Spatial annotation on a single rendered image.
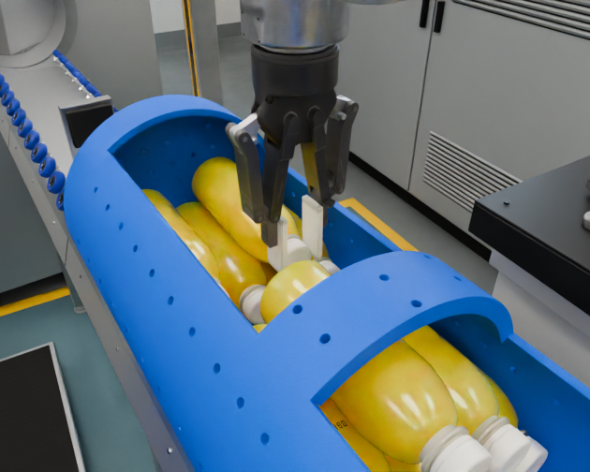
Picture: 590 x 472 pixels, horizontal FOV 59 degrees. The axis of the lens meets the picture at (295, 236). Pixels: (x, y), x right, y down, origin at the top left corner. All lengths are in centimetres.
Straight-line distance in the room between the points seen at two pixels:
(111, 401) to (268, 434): 160
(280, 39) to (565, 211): 55
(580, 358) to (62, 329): 184
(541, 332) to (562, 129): 127
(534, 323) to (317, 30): 60
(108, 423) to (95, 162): 134
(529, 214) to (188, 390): 57
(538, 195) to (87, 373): 162
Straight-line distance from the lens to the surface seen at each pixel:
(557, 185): 92
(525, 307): 88
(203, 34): 135
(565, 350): 86
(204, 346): 41
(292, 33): 42
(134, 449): 181
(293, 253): 57
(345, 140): 53
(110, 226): 57
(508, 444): 43
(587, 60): 198
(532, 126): 213
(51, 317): 231
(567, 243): 79
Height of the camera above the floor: 148
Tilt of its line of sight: 36 degrees down
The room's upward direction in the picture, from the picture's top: straight up
